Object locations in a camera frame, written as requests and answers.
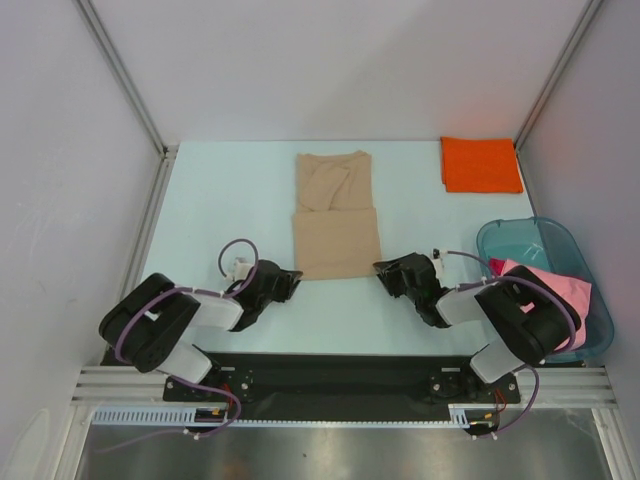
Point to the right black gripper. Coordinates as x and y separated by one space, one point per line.
389 272

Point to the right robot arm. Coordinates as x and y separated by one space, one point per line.
531 318

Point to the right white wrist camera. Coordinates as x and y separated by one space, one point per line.
437 259

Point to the left aluminium corner post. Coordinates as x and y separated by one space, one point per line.
111 56

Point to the beige t shirt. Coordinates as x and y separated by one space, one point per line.
335 224

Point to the aluminium front rail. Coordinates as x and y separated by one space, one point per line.
559 387

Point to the teal plastic basin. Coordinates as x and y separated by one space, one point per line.
547 245

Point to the pink t shirt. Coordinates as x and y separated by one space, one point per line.
576 292

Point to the right aluminium corner post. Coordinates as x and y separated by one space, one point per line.
578 33

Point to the aluminium corner post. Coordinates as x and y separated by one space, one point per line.
578 33
111 56

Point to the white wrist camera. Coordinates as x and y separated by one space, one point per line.
437 259
239 270

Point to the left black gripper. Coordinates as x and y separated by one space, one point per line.
288 281

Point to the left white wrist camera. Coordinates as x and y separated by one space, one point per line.
239 270

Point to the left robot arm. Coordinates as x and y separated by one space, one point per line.
147 329

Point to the white slotted cable duct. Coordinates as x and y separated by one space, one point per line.
209 417

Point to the folded orange t shirt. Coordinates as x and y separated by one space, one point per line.
480 166

